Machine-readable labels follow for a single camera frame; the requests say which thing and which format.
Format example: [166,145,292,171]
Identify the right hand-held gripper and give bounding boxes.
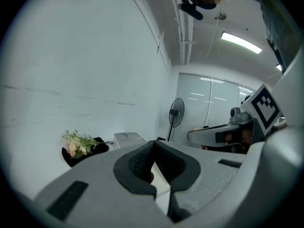
[187,83,285,148]

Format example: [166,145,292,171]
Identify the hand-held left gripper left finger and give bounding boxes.
[33,140,173,228]

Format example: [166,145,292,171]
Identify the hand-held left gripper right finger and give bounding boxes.
[154,140,249,223]

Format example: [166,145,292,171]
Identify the white storage box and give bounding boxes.
[113,132,147,150]

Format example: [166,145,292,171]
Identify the black cloth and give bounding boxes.
[61,136,110,168]

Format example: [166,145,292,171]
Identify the glass partition with blinds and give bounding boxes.
[176,72,257,147]

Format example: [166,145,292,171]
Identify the artificial flower bouquet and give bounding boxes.
[62,129,99,159]

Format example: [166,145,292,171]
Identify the black standing fan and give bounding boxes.
[167,97,186,142]

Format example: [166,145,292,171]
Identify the long ceiling light panel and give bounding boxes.
[220,31,263,55]

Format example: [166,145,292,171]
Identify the white ceiling pipes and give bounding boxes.
[167,0,196,65]

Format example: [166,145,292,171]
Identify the thin wall cable conduit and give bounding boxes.
[122,0,171,71]

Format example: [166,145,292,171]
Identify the black head-mounted camera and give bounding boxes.
[177,0,204,21]

